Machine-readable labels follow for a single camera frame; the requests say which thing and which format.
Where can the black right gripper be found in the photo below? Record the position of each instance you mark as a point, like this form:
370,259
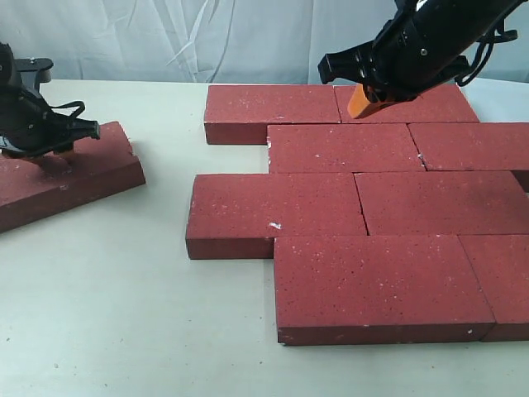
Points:
405,60

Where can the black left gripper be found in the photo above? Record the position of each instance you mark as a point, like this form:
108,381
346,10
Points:
31,128

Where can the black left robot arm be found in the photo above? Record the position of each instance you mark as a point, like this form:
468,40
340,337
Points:
11,79

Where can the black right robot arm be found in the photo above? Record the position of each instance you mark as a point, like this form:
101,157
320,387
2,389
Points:
472,28

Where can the red brick right second row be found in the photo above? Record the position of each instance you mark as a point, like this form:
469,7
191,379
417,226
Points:
474,146

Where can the red brick right third row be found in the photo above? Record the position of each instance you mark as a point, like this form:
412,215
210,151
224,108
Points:
443,203

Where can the red brick front large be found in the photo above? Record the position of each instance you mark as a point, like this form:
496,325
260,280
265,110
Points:
377,290

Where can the pale blue backdrop curtain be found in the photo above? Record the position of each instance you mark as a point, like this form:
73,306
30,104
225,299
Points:
242,42

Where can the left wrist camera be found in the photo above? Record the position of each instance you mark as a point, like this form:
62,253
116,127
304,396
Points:
34,71

